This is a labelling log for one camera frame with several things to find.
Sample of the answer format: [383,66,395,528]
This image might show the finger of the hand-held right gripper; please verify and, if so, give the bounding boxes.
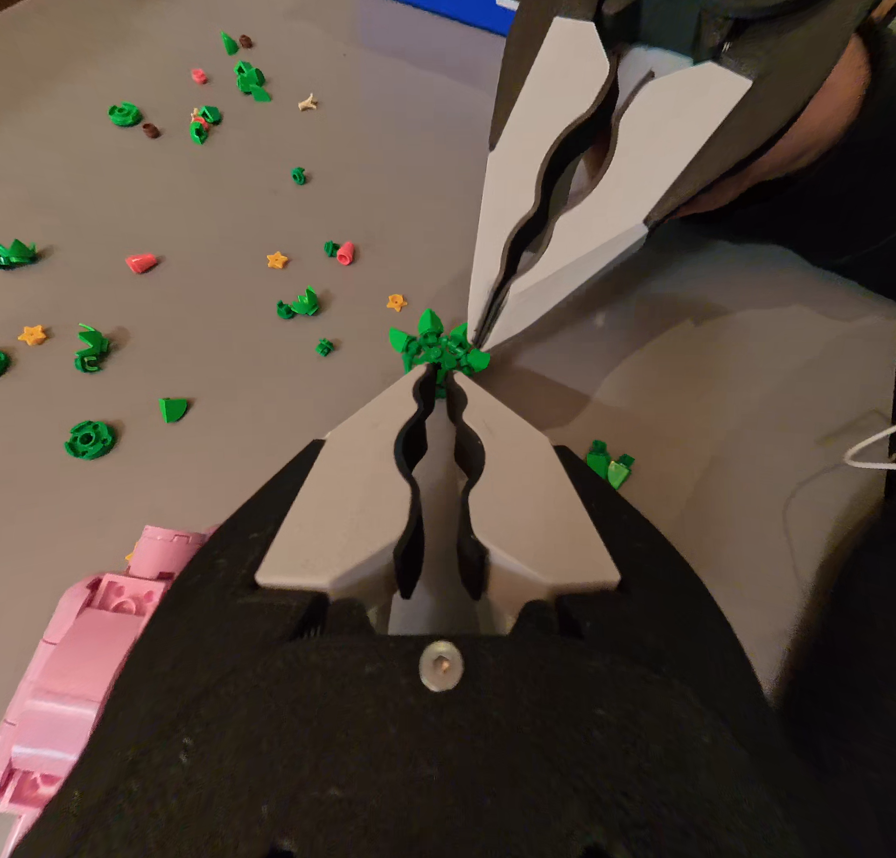
[466,17,618,344]
[482,59,756,351]

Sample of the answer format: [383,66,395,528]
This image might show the white cable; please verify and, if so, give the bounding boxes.
[843,423,896,471]

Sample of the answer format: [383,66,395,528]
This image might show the pink brick watering can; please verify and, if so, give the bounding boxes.
[0,523,219,858]

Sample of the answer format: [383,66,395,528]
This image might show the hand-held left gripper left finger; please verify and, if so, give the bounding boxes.
[255,368,437,634]

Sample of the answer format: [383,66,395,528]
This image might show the green web plant assembly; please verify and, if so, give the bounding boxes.
[388,308,493,402]

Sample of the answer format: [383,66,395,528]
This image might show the person's right hand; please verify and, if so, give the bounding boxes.
[674,31,874,218]

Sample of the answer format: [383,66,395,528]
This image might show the green clawed plant brick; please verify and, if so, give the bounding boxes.
[276,286,322,321]

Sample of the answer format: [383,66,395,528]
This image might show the scattered green leaf pieces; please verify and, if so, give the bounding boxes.
[585,439,637,491]

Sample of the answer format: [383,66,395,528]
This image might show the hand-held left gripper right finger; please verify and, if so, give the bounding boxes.
[447,371,623,634]

